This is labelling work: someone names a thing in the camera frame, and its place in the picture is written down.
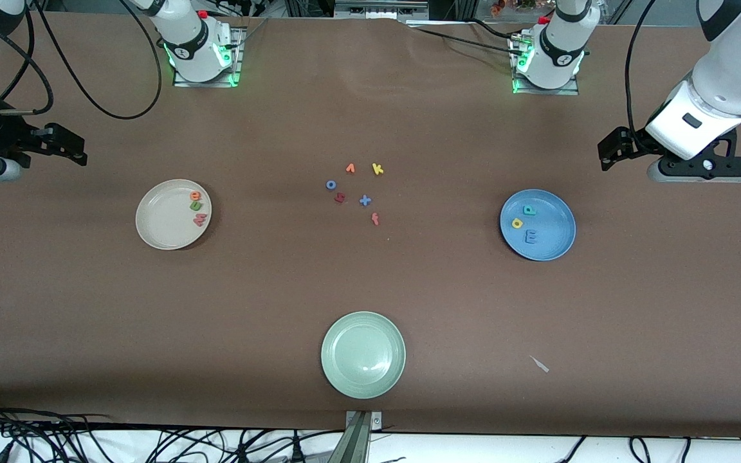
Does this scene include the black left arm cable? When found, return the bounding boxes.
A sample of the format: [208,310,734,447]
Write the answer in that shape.
[625,0,658,139]

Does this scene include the thin black base cable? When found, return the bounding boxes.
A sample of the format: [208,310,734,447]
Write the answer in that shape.
[409,26,526,55]
[467,16,526,41]

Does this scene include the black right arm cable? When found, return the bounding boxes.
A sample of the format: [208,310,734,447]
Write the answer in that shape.
[0,0,163,120]

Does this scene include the blue round plate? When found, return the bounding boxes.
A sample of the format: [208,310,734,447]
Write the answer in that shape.
[499,188,577,262]

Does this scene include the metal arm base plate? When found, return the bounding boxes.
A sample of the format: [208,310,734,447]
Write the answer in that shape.
[512,69,580,96]
[173,26,243,88]

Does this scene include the brown table cover sheet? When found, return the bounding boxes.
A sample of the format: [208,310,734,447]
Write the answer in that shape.
[0,12,741,439]

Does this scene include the grey metal frame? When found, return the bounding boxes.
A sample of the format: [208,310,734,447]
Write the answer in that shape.
[334,0,430,23]

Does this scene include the green round plate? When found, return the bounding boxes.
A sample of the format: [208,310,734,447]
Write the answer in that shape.
[320,311,407,400]

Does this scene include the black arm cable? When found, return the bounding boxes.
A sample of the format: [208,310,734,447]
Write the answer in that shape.
[625,0,658,139]
[0,0,163,120]

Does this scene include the dark metal rack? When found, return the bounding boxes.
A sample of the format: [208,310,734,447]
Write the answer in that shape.
[284,0,334,19]

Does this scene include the orange background objects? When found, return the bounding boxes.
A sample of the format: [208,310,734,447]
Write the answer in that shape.
[489,0,542,17]

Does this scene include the beige round plate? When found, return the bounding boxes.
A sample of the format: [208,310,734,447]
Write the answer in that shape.
[135,179,213,251]

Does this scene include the metal bracket with profile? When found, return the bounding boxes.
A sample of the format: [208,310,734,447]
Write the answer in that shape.
[327,410,384,463]

